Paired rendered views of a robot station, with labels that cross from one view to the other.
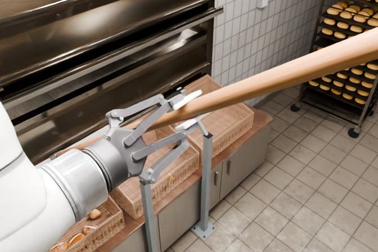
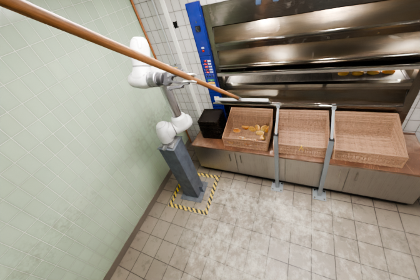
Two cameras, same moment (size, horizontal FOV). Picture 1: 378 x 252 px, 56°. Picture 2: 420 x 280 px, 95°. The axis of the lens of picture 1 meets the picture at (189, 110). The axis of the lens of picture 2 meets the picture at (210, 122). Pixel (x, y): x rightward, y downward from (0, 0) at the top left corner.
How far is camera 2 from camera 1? 1.01 m
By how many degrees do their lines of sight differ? 59
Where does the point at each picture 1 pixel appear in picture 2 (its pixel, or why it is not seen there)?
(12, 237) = (135, 79)
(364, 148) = not seen: outside the picture
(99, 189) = (152, 81)
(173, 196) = (299, 158)
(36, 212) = (139, 77)
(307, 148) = not seen: outside the picture
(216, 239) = (319, 204)
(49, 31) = (278, 49)
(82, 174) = (150, 75)
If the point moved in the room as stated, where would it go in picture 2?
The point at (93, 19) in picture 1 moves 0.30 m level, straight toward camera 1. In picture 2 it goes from (305, 48) to (286, 61)
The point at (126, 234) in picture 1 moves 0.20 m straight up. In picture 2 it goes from (264, 154) to (263, 142)
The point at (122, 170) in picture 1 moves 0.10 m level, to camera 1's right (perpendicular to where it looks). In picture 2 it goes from (159, 80) to (162, 87)
